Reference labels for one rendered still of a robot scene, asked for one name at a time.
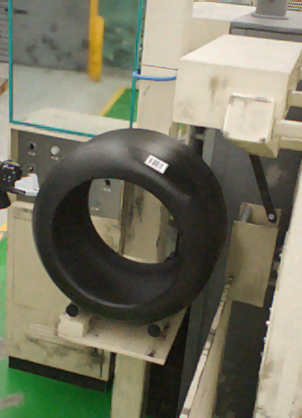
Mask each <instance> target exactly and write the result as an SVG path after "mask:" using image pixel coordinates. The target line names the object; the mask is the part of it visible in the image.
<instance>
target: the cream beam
mask: <svg viewBox="0 0 302 418"><path fill-rule="evenodd" d="M301 62H302V43H296V42H289V41H282V40H267V39H260V38H252V37H245V36H238V35H222V36H220V37H218V38H216V39H214V40H213V41H211V42H209V43H207V44H206V45H204V46H203V47H201V48H199V49H196V50H194V51H192V52H190V53H188V54H186V55H185V56H183V57H182V58H180V59H179V65H178V70H177V77H176V85H175V94H174V101H173V110H172V122H175V123H181V124H187V125H198V126H203V127H209V128H214V129H220V130H221V129H222V124H223V120H224V118H226V113H227V101H228V99H229V94H230V93H231V92H236V93H243V94H249V95H254V96H261V97H268V98H273V99H274V100H275V102H276V105H277V109H276V115H275V118H276V117H278V121H281V120H284V119H285V116H286V114H287V111H288V110H286V108H287V103H288V98H289V93H290V89H291V88H292V87H294V88H293V91H296V87H297V79H298V74H299V69H300V65H301Z"/></svg>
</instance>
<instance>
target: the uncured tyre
mask: <svg viewBox="0 0 302 418"><path fill-rule="evenodd" d="M149 155H152V156H153V157H155V158H157V159H159V160H161V161H163V162H165V163H167V164H168V166H167V169H166V171H165V172H164V173H160V172H158V171H157V170H155V169H153V168H151V167H149V166H148V165H147V164H145V162H146V160H147V158H148V156H149ZM102 178H113V179H119V180H124V181H127V182H130V183H132V184H134V185H137V186H139V187H141V188H143V189H145V190H147V192H149V193H152V194H153V195H154V196H155V197H156V198H158V199H159V200H160V201H161V202H162V203H163V204H164V206H165V207H166V208H167V211H168V212H169V213H170V214H171V215H172V218H173V220H174V222H175V224H176V226H177V228H178V230H179V232H180V236H181V240H182V247H183V254H182V255H181V256H179V257H177V258H174V259H172V260H169V261H166V262H161V263H143V262H138V261H135V260H132V259H129V258H126V257H124V256H122V255H121V254H119V253H118V252H115V251H114V250H113V249H112V248H110V247H109V246H108V245H107V243H106V242H105V241H104V239H103V238H102V237H101V235H100V234H99V232H97V230H96V229H95V227H94V225H93V223H92V220H91V217H90V213H89V189H90V185H91V183H92V180H95V179H102ZM32 226H33V236H34V248H35V251H36V254H37V256H38V258H39V259H40V262H41V264H42V266H43V268H44V269H45V271H46V273H47V274H48V276H49V278H50V279H51V281H53V282H54V284H55V285H56V287H57V288H58V289H59V290H60V291H61V292H62V293H63V295H65V296H66V297H67V298H68V299H69V300H71V301H72V302H73V303H76V304H77V305H79V307H81V308H82V309H84V310H86V311H88V312H90V313H92V314H95V315H97V316H100V317H101V318H103V319H106V320H110V321H114V322H118V323H124V324H147V323H152V322H157V321H159V320H163V319H165V318H168V317H169V316H172V315H174V314H176V313H178V312H180V311H181V310H183V309H184V308H185V307H186V306H187V305H189V304H190V302H191V301H193V300H195V299H196V298H197V297H198V296H199V295H200V293H201V292H202V291H203V290H204V288H205V287H206V285H207V284H208V283H209V281H210V280H211V276H212V274H213V270H214V268H215V266H216V263H217V261H218V259H219V257H220V255H221V253H222V251H223V248H224V245H225V242H226V238H227V226H228V218H227V205H226V201H225V197H224V194H223V191H222V190H221V188H220V186H219V183H218V181H217V179H216V177H215V176H214V174H213V172H212V171H211V170H210V168H209V165H208V164H207V163H206V162H205V161H204V159H203V158H202V157H201V156H200V155H199V154H198V153H197V152H195V151H194V150H192V149H191V148H189V147H188V146H187V145H186V144H184V143H183V142H181V141H179V140H177V139H176V138H174V137H171V136H169V135H168V134H166V133H163V132H158V131H154V130H149V129H145V128H120V129H114V130H111V131H107V132H104V133H101V134H99V135H97V136H95V137H93V138H91V139H89V140H88V141H87V142H86V143H84V144H83V145H82V146H80V147H77V148H75V149H74V150H72V151H71V152H69V153H68V154H66V156H65V158H64V159H63V160H61V161H60V163H58V164H57V163H56V164H55V165H54V166H53V168H51V169H50V170H49V172H48V173H47V175H46V176H45V178H44V180H43V182H42V184H41V186H40V188H39V190H38V191H37V193H36V196H35V199H34V210H33V219H32Z"/></svg>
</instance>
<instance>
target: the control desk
mask: <svg viewBox="0 0 302 418"><path fill-rule="evenodd" d="M91 138H93V137H87V136H82V135H78V134H72V133H67V132H56V131H52V130H47V129H41V128H36V127H31V126H25V125H20V124H15V123H9V124H8V125H7V159H8V160H13V161H16V162H19V164H20V163H22V164H23V166H22V169H23V173H22V176H21V179H22V178H23V177H25V178H26V177H30V176H31V175H32V174H35V175H36V177H37V185H38V187H39V188H40V186H41V184H42V182H43V180H44V178H45V176H46V175H47V173H48V172H49V170H50V169H51V168H53V166H54V165H55V164H56V163H57V162H58V161H59V160H60V159H61V158H62V157H63V156H65V155H66V154H68V153H69V152H71V151H72V150H74V149H75V148H77V147H80V146H82V145H83V144H84V143H86V142H87V141H88V140H89V139H91ZM7 194H8V197H9V200H10V203H11V205H10V206H9V207H8V208H7V317H6V347H5V355H8V367H9V368H10V369H15V370H18V371H22V372H29V373H32V374H35V375H39V376H43V377H46V378H50V379H53V380H57V381H59V382H63V383H69V384H72V385H76V386H79V387H83V388H87V389H89V390H96V391H99V392H103V393H105V392H106V390H107V388H108V387H109V385H110V383H111V382H112V381H113V379H114V377H115V369H116V354H117V353H115V352H111V351H107V350H104V349H100V348H97V347H93V346H89V345H86V344H82V343H78V342H74V341H68V340H62V339H58V333H59V332H58V330H59V317H60V316H61V315H62V313H63V312H64V311H65V309H66V306H67V305H68V304H70V302H71V300H69V299H68V298H67V297H66V296H65V295H63V293H62V292H61V291H60V290H59V289H58V288H57V287H56V285H55V284H54V282H53V281H51V279H50V278H49V276H48V274H47V273H46V271H45V269H44V268H43V266H42V264H41V262H40V259H39V258H38V256H37V254H36V251H35V248H34V236H33V226H32V219H33V210H34V199H35V196H31V195H20V194H13V193H9V192H8V193H7ZM129 206H130V182H127V181H124V180H119V179H113V178H102V179H95V180H92V183H91V185H90V189H89V213H90V217H91V220H92V223H93V225H94V227H95V229H96V230H97V232H99V234H100V235H101V237H102V238H103V239H104V241H105V242H106V243H107V245H108V246H109V247H110V248H112V249H113V250H114V251H115V252H118V253H119V254H121V255H125V252H126V242H127V232H128V212H129Z"/></svg>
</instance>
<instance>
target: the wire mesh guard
mask: <svg viewBox="0 0 302 418"><path fill-rule="evenodd" d="M234 279H235V276H233V275H229V277H228V279H227V282H226V287H225V289H224V292H223V295H222V298H221V299H220V302H219V304H218V307H217V310H216V315H215V318H214V320H213V324H212V327H211V330H210V333H209V334H208V337H207V340H206V342H205V344H204V347H203V350H202V353H201V356H200V358H199V365H198V367H197V370H196V373H195V376H194V379H193V381H192V383H191V385H190V388H189V390H188V393H187V396H186V399H185V403H184V406H183V408H182V411H181V413H180V418H188V417H189V418H213V417H214V409H215V403H216V398H217V392H218V386H219V381H220V375H221V369H222V365H223V359H224V353H225V342H226V337H227V327H228V321H229V317H230V311H231V306H232V300H229V299H228V296H229V293H230V289H231V287H232V285H233V282H234ZM204 373H205V374H204ZM202 377H203V378H202ZM202 391H203V392H202ZM193 404H194V405H193Z"/></svg>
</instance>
